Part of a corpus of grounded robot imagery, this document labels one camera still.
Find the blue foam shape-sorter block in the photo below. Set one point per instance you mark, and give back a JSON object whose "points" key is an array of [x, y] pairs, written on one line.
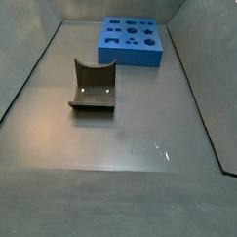
{"points": [[130, 41]]}

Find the black curved plastic holder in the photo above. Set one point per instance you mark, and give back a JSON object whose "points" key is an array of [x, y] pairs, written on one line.
{"points": [[95, 85]]}

